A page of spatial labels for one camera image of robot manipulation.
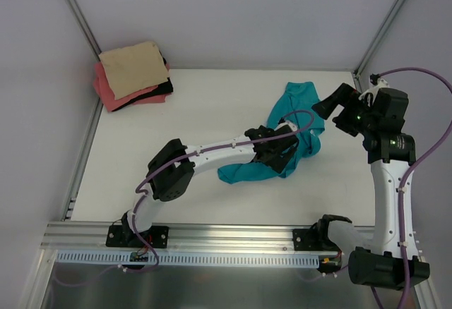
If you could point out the black folded t shirt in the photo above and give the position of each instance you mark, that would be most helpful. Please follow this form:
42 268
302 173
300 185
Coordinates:
151 95

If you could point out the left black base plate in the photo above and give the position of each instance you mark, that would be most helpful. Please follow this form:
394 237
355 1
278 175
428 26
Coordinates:
120 237

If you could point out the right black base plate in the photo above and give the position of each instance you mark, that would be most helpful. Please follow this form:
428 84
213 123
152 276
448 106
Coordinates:
311 240

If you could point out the left aluminium frame post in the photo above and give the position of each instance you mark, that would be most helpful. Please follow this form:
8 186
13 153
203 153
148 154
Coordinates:
84 26

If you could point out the white slotted cable duct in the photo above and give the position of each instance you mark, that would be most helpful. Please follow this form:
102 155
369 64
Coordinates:
303 261

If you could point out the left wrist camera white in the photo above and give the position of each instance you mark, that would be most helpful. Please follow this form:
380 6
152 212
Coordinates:
287 125

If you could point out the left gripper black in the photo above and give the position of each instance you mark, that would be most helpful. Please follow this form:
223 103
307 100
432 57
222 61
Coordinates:
274 147

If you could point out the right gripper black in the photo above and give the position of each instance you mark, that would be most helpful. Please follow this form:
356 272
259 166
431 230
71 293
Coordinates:
345 102

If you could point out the right aluminium frame post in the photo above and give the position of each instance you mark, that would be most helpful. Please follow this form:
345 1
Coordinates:
378 38

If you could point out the beige folded t shirt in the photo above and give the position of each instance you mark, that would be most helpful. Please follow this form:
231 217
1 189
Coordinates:
133 68

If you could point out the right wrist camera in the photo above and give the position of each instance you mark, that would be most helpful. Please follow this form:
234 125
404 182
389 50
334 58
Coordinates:
377 82

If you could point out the aluminium frame post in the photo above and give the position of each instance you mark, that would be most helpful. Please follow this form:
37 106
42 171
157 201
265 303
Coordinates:
378 38
84 26

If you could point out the aluminium mounting rail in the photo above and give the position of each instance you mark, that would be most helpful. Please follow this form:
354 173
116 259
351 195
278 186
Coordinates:
183 237

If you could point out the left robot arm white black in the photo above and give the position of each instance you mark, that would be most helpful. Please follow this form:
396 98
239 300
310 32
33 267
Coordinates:
172 169

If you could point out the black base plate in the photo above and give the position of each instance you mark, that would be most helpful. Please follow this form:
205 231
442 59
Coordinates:
120 237
311 240

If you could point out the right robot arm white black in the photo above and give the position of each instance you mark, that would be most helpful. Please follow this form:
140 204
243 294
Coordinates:
390 259

